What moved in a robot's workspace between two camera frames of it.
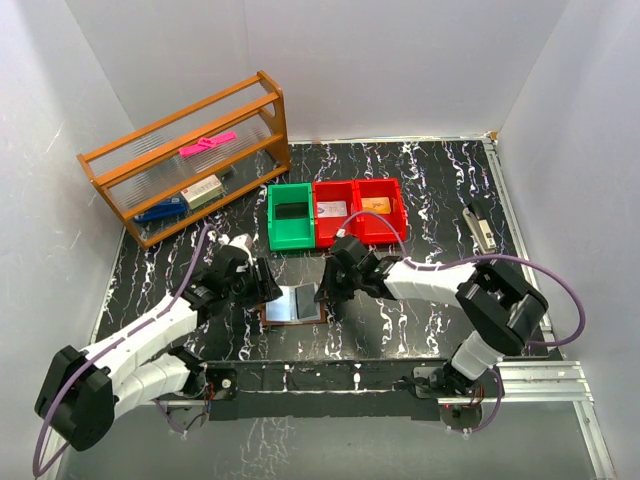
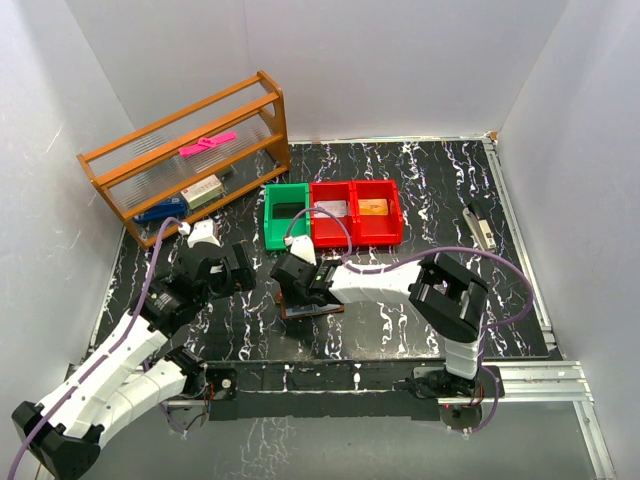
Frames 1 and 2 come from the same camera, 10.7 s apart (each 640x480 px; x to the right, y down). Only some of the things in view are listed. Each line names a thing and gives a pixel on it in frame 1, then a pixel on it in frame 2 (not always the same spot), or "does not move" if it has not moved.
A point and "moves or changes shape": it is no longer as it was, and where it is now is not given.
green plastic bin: (291, 216) does not move
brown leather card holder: (296, 305) moves or changes shape
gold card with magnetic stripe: (378, 205) does not move
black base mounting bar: (328, 390) does not move
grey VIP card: (293, 210) does not move
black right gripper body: (351, 278) -> (296, 298)
